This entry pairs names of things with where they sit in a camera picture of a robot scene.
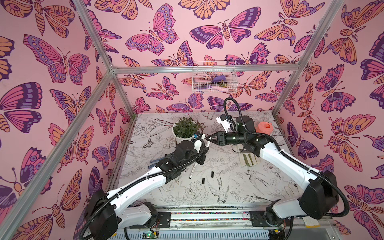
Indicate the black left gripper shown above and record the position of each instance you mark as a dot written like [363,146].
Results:
[201,154]

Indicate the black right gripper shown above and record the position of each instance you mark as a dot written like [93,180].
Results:
[217,139]

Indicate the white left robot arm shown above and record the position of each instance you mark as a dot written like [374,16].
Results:
[108,212]

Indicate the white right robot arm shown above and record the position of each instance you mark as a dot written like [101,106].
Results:
[320,190]

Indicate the white plastic flower pot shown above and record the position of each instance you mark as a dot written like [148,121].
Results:
[178,140]

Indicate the green potted plant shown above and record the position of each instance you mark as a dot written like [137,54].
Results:
[186,127]

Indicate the beige green work glove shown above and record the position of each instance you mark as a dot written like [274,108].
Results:
[248,159]

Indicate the blue dotted work glove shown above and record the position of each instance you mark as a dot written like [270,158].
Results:
[153,163]

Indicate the clear wall basket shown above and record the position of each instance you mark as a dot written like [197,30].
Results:
[215,79]

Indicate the white glove on rail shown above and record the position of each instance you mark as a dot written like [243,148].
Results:
[310,222]

